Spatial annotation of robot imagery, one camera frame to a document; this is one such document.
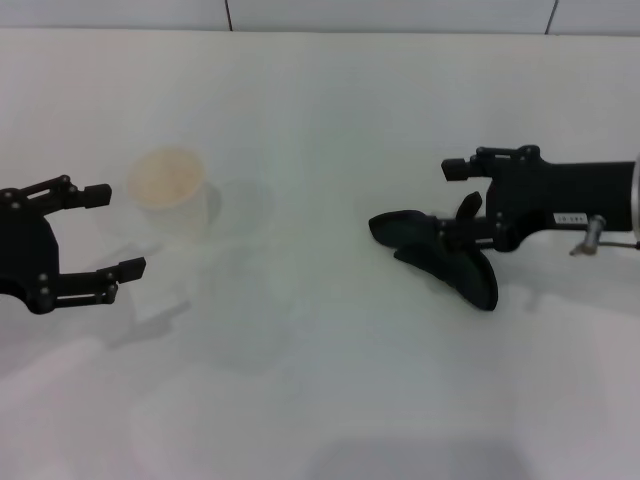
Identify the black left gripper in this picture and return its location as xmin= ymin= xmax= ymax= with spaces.
xmin=0 ymin=174 xmax=148 ymax=316

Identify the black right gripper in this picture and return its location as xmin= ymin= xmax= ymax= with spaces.
xmin=433 ymin=144 xmax=636 ymax=254

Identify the dark blue rag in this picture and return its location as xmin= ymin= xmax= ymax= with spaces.
xmin=368 ymin=192 xmax=500 ymax=312

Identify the white paper cup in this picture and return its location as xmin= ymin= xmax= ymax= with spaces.
xmin=126 ymin=145 xmax=208 ymax=242

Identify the right arm cable with plug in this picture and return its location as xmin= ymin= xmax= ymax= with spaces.
xmin=569 ymin=214 xmax=640 ymax=259

